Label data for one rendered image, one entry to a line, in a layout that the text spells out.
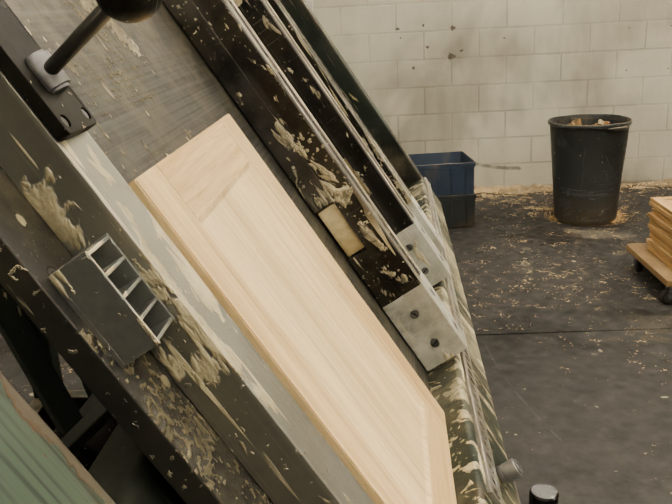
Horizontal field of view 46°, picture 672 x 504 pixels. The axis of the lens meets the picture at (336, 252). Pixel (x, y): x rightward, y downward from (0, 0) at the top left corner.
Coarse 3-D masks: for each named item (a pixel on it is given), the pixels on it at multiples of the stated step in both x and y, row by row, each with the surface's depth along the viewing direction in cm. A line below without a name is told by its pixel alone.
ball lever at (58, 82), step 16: (96, 0) 41; (112, 0) 41; (128, 0) 41; (144, 0) 41; (160, 0) 42; (96, 16) 44; (112, 16) 42; (128, 16) 41; (144, 16) 42; (80, 32) 45; (96, 32) 45; (64, 48) 46; (80, 48) 46; (32, 64) 48; (48, 64) 48; (64, 64) 47; (48, 80) 48; (64, 80) 49
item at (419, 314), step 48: (192, 0) 105; (240, 48) 106; (240, 96) 108; (288, 96) 108; (288, 144) 110; (336, 192) 112; (384, 240) 113; (384, 288) 115; (432, 288) 120; (432, 336) 117
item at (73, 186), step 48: (0, 96) 47; (0, 144) 48; (48, 144) 48; (96, 144) 52; (48, 192) 49; (96, 192) 48; (144, 240) 51; (192, 288) 53; (192, 336) 51; (240, 336) 55; (192, 384) 52; (240, 384) 52; (240, 432) 53; (288, 432) 53; (288, 480) 54; (336, 480) 56
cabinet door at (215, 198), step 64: (192, 192) 69; (256, 192) 88; (192, 256) 62; (256, 256) 76; (320, 256) 95; (256, 320) 66; (320, 320) 82; (320, 384) 70; (384, 384) 89; (384, 448) 77; (448, 448) 97
